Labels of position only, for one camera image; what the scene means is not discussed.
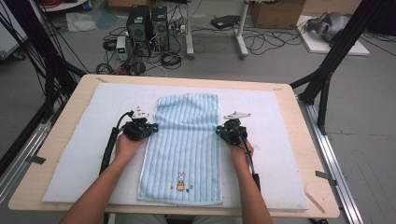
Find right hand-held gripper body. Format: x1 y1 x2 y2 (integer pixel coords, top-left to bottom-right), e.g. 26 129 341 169
221 110 252 146

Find white desk with metal legs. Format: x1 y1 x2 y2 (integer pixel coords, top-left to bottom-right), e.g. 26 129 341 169
184 0 250 61

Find white floor board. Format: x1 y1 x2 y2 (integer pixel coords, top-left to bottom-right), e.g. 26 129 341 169
295 14 371 57

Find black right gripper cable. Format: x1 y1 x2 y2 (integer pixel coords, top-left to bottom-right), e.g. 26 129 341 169
236 128 262 193

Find black metal frame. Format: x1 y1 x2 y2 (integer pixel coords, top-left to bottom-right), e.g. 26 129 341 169
290 0 388 135
0 0 89 175

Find round white table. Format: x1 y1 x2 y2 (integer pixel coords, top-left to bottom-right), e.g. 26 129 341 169
36 0 90 13

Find black tape strip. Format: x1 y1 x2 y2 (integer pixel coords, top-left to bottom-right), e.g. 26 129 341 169
25 155 47 165
315 170 338 187

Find person's left hand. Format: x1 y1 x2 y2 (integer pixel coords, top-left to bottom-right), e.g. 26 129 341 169
114 133 149 165

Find thin wooden strip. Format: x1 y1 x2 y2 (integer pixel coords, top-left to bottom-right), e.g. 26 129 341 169
304 190 327 215

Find white power supply box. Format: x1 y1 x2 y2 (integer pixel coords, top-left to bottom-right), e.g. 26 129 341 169
116 35 129 63

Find black computer tower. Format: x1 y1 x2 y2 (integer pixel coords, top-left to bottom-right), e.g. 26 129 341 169
150 6 171 51
125 5 153 58

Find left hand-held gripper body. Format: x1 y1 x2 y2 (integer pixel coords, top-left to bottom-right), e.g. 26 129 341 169
122 106 154 142

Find tangle of black cables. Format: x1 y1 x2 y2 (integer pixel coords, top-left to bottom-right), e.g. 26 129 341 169
242 25 310 57
94 26 185 77

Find flat black device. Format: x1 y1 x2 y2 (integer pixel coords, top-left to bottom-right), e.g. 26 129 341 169
210 14 241 30

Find aluminium rail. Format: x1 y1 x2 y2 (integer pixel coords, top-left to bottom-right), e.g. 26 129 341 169
0 119 53 203
298 98 364 224

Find light blue striped towel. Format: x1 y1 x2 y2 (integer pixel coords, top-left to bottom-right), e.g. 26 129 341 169
136 92 224 207

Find person's right hand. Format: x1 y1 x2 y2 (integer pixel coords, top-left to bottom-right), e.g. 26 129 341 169
229 140 255 166

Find brown cardboard box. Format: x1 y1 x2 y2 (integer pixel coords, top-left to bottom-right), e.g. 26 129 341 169
250 0 306 30

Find white plastic bag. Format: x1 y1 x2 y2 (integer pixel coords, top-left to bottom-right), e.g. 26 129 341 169
65 11 98 33

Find white cabinet on wheels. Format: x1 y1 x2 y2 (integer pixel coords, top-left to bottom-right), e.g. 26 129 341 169
0 0 28 61

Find white foam mat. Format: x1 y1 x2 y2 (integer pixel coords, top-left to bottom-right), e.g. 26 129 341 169
41 82 310 212

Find grey helmet-shaped device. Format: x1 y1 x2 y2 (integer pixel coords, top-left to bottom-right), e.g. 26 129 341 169
305 11 352 44

